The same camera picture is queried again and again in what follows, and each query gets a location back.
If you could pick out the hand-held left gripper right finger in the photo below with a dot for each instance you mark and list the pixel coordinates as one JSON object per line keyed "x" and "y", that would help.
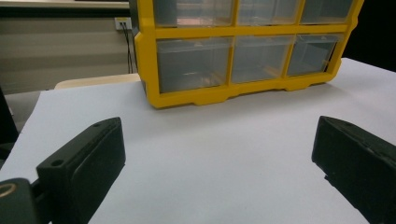
{"x": 358, "y": 161}

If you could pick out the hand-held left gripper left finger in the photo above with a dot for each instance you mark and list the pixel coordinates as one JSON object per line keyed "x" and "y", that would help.
{"x": 77, "y": 168}

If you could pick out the black chair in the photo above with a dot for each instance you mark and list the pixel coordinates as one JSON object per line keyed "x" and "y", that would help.
{"x": 6, "y": 124}

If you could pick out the beige table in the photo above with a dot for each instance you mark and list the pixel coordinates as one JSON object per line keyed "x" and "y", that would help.
{"x": 93, "y": 81}

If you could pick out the yellow plastic drawer cabinet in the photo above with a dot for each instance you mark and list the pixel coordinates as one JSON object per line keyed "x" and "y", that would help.
{"x": 146, "y": 62}

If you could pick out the set of clear plastic drawers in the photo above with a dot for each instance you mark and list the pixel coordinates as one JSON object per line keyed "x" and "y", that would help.
{"x": 193, "y": 65}

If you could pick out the white wall outlet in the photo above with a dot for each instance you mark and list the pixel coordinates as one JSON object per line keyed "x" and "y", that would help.
{"x": 122, "y": 22}

